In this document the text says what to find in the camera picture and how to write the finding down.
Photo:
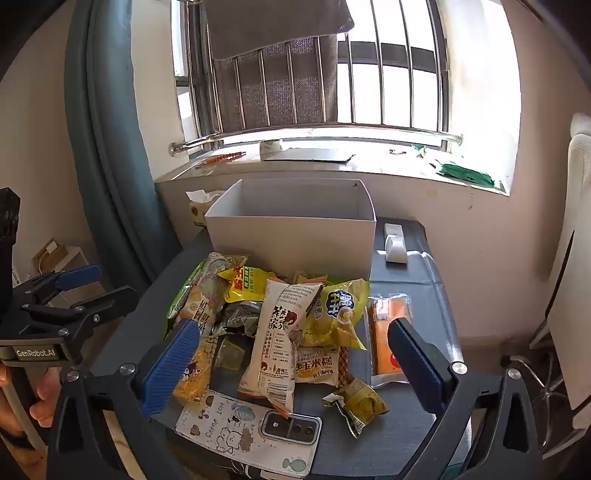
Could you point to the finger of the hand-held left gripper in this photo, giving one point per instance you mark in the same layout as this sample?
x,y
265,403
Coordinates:
x,y
78,276
106,302

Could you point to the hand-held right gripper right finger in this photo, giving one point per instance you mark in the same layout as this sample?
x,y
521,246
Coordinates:
x,y
415,369

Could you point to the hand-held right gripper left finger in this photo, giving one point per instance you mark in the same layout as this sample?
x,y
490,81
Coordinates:
x,y
171,364

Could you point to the yellow cookie packet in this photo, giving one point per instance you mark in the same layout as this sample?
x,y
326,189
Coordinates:
x,y
203,369

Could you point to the clear orange snack packet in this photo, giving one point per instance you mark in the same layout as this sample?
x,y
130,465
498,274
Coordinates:
x,y
383,341

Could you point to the clear jelly cup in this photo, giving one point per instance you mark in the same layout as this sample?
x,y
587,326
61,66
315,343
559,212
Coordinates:
x,y
230,355

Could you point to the small olive snack packet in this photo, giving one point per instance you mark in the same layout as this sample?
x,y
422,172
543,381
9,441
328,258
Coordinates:
x,y
362,404

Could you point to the pale printed snack packet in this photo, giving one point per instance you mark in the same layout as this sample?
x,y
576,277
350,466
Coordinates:
x,y
207,295

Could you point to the silver dark snack packet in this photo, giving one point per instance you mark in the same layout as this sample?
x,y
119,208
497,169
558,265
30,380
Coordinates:
x,y
240,318

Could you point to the yellow chip packet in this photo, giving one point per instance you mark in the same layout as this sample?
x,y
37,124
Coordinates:
x,y
341,323

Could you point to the beige corn cake packet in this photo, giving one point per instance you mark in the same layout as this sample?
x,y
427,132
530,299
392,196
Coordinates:
x,y
318,364

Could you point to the tall beige snack packet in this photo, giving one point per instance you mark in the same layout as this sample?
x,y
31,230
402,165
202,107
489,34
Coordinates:
x,y
277,350

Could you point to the yellow packet with green label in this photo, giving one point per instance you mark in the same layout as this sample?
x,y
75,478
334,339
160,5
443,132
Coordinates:
x,y
244,286

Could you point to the thin orange snack packet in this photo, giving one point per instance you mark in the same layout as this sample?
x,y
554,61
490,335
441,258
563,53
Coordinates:
x,y
309,278

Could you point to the white cardboard box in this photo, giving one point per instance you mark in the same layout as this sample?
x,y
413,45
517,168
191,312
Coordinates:
x,y
286,244

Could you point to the person's left hand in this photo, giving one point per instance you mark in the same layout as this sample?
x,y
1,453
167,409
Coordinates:
x,y
46,392

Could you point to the small white shelf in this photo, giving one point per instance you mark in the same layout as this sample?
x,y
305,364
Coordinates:
x,y
51,258

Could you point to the phone with cartoon case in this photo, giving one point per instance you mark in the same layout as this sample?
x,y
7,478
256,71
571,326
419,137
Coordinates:
x,y
217,424

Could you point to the white remote control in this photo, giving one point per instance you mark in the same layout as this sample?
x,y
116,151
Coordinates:
x,y
396,249

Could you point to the tissue box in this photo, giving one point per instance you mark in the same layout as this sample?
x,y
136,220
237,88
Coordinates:
x,y
198,212

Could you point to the teal curtain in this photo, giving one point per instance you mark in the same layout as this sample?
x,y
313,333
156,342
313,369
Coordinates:
x,y
106,138

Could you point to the red orange sticks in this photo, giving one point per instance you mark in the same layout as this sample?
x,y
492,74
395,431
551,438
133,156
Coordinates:
x,y
226,157

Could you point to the green cloth scraps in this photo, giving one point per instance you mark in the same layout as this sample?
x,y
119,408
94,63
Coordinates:
x,y
466,173

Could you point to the white chair with metal base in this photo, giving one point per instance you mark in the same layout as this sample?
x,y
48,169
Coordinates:
x,y
577,230

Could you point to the metal window grille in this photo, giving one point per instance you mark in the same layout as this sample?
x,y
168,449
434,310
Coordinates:
x,y
455,137

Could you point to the dark flat board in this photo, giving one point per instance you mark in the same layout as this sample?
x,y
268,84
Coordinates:
x,y
309,155

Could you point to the dark grey hanging cloth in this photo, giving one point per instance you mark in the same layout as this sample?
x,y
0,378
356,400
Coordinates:
x,y
277,92

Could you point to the light grey hanging cloth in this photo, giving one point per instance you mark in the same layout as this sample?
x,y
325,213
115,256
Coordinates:
x,y
277,23

